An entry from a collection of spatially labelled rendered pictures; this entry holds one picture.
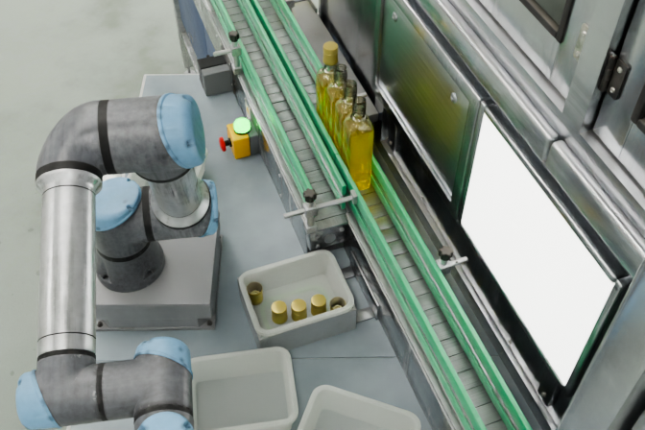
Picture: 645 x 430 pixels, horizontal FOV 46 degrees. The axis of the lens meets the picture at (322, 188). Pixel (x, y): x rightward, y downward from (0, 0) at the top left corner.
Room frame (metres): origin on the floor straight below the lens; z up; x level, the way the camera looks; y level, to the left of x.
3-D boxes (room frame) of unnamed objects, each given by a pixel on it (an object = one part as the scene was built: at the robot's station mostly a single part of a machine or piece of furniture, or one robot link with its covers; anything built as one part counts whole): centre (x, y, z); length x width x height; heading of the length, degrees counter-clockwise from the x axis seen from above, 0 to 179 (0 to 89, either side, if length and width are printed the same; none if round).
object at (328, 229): (1.11, -0.01, 0.85); 0.09 x 0.04 x 0.07; 110
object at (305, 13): (1.92, 0.06, 0.84); 0.95 x 0.09 x 0.11; 20
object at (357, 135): (1.24, -0.08, 0.99); 0.06 x 0.06 x 0.21; 20
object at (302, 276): (0.96, 0.06, 0.80); 0.22 x 0.17 x 0.09; 110
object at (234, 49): (1.65, 0.26, 0.94); 0.07 x 0.04 x 0.13; 110
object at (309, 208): (1.10, 0.00, 0.95); 0.17 x 0.03 x 0.12; 110
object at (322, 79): (1.40, -0.02, 0.99); 0.06 x 0.06 x 0.21; 19
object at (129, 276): (1.02, 0.43, 0.90); 0.15 x 0.15 x 0.10
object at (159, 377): (0.49, 0.23, 1.30); 0.11 x 0.11 x 0.08; 8
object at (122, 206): (1.02, 0.42, 1.02); 0.13 x 0.12 x 0.14; 98
